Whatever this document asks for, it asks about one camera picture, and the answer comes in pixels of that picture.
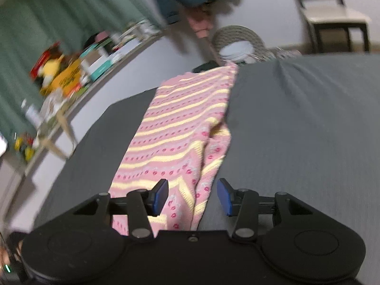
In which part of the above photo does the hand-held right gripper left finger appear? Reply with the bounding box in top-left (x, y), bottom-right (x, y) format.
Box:
top-left (73, 179), bottom-right (170, 241)

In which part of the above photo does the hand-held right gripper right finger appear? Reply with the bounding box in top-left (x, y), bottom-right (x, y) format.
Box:
top-left (217, 178), bottom-right (314, 242)

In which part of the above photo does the pink yellow striped knit sweater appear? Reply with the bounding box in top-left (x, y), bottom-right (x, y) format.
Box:
top-left (108, 64), bottom-right (239, 236)

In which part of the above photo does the beige canvas tote bag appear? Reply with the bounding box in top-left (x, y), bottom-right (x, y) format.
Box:
top-left (38, 92), bottom-right (78, 159)

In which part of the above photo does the window ledge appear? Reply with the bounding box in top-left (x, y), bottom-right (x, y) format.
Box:
top-left (24, 21), bottom-right (167, 176)

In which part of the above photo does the dark box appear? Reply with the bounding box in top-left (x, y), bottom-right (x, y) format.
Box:
top-left (192, 61), bottom-right (219, 74)

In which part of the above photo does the yellow drink can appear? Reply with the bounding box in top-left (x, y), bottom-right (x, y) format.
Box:
top-left (15, 135), bottom-right (36, 162)

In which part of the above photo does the stack of white bowls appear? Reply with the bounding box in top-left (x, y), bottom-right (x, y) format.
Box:
top-left (220, 42), bottom-right (256, 64)

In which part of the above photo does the teal and white box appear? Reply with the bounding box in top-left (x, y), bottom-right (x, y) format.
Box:
top-left (80, 43), bottom-right (113, 81)

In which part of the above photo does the clear plastic water bottle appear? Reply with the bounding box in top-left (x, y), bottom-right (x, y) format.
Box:
top-left (21, 99), bottom-right (42, 128)

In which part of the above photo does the woven basket with white bucket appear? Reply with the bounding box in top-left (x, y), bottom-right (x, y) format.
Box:
top-left (212, 25), bottom-right (266, 64)

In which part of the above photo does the yellow plush toy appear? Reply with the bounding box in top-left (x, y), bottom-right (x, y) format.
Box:
top-left (38, 55), bottom-right (64, 88)

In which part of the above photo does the pink hanging garment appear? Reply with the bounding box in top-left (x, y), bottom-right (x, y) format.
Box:
top-left (187, 4), bottom-right (214, 39)

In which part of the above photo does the red box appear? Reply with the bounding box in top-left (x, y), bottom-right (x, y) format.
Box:
top-left (30, 43), bottom-right (61, 79)

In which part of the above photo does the green curtain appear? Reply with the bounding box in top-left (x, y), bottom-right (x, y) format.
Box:
top-left (0, 0), bottom-right (167, 152)

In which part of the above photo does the white chair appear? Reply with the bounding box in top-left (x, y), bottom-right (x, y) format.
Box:
top-left (289, 0), bottom-right (371, 54)

